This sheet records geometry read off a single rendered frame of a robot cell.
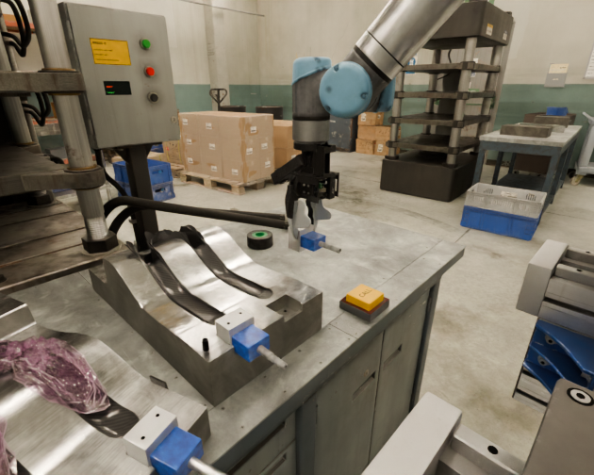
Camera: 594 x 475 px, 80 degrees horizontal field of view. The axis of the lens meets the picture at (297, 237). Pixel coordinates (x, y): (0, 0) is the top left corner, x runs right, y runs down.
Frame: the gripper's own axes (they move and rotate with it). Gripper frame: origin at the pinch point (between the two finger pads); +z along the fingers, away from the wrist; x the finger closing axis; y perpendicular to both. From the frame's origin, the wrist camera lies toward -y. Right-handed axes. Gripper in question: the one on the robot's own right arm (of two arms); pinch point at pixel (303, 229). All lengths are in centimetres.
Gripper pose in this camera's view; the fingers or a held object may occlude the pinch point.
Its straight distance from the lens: 81.4
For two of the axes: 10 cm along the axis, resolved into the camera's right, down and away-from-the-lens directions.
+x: 6.8, -2.9, 6.7
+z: 0.0, 9.2, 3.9
